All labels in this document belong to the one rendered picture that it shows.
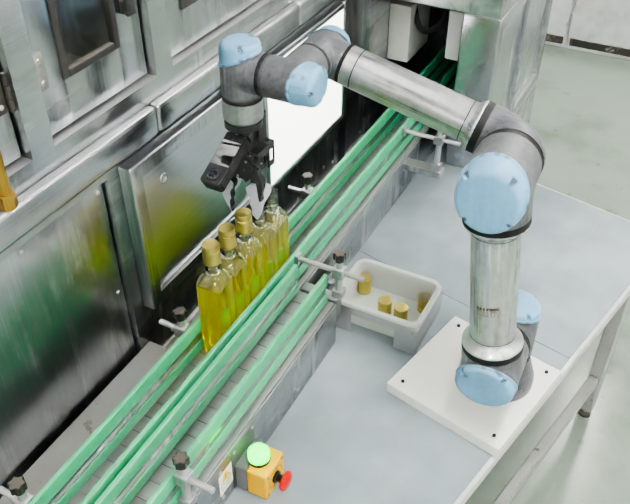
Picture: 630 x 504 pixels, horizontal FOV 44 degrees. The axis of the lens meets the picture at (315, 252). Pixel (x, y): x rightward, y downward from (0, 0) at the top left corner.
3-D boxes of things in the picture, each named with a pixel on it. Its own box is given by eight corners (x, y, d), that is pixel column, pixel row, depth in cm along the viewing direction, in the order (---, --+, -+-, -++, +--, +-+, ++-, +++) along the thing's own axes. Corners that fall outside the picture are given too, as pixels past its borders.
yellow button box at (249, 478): (254, 461, 158) (252, 438, 153) (286, 475, 155) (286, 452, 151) (236, 487, 153) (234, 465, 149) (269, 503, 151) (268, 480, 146)
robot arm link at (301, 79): (338, 49, 136) (282, 38, 139) (310, 76, 128) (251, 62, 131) (337, 90, 141) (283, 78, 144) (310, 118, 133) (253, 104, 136)
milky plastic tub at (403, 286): (358, 281, 201) (360, 255, 195) (441, 308, 193) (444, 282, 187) (328, 323, 189) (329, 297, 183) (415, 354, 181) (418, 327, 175)
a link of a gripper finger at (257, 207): (281, 208, 157) (271, 167, 152) (266, 223, 153) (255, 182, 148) (268, 206, 159) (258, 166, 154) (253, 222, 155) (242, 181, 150)
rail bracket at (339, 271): (299, 277, 182) (299, 234, 174) (365, 299, 176) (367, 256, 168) (293, 284, 180) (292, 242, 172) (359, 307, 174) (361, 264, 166)
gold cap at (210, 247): (221, 255, 152) (219, 237, 149) (220, 266, 149) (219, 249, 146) (203, 255, 151) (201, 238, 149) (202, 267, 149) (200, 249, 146)
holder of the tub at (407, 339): (340, 277, 203) (340, 254, 198) (440, 310, 193) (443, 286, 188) (309, 317, 191) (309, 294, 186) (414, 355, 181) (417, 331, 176)
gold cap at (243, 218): (241, 222, 160) (240, 205, 157) (256, 227, 159) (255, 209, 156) (232, 231, 157) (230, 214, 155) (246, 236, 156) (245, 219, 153)
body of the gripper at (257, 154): (276, 165, 154) (275, 111, 146) (253, 187, 148) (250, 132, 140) (243, 155, 157) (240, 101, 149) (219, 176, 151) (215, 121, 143)
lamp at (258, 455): (254, 445, 152) (254, 435, 150) (275, 454, 151) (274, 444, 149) (242, 462, 149) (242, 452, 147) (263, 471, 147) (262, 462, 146)
